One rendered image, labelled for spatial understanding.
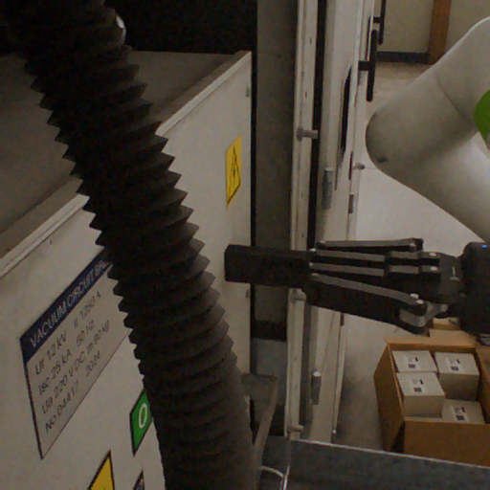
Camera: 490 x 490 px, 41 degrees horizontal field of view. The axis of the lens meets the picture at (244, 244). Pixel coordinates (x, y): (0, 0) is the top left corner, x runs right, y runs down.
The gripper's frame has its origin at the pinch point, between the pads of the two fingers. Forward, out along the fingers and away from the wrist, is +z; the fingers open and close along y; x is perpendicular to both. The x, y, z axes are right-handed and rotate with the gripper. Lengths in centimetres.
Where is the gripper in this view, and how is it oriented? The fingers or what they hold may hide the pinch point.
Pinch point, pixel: (265, 266)
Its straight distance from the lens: 57.8
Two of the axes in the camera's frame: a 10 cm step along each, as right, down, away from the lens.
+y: 2.1, -4.3, 8.8
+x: 0.0, -9.0, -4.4
